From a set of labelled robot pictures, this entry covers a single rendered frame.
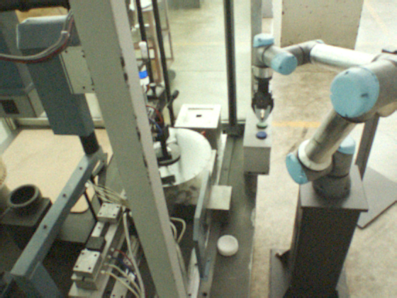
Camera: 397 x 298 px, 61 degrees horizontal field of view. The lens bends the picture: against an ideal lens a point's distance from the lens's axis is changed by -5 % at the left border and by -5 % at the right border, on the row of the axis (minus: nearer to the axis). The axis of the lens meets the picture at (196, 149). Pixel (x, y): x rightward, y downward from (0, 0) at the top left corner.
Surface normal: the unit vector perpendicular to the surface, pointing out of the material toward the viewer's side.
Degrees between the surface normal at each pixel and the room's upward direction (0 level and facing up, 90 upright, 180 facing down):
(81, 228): 0
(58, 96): 90
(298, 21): 90
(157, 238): 90
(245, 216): 0
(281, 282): 0
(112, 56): 90
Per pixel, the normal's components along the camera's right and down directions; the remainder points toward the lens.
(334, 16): -0.02, 0.65
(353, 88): -0.90, 0.25
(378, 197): -0.09, -0.78
